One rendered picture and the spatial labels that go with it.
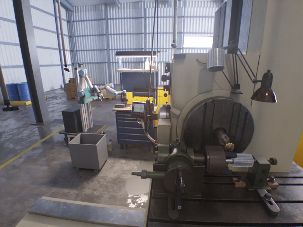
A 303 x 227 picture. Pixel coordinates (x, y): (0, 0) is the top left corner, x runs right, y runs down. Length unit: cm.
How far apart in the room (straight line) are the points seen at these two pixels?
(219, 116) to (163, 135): 46
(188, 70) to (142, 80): 227
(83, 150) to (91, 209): 155
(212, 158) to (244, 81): 68
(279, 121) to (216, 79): 67
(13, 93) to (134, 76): 787
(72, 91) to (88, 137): 637
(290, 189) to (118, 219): 126
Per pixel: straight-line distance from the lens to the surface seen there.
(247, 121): 138
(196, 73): 127
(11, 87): 1030
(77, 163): 309
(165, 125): 124
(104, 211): 143
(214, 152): 108
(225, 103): 125
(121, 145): 354
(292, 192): 149
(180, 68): 125
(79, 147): 289
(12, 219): 282
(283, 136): 173
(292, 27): 158
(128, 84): 354
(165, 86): 171
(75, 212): 149
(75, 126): 387
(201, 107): 121
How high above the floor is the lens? 182
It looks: 18 degrees down
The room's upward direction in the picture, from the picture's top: straight up
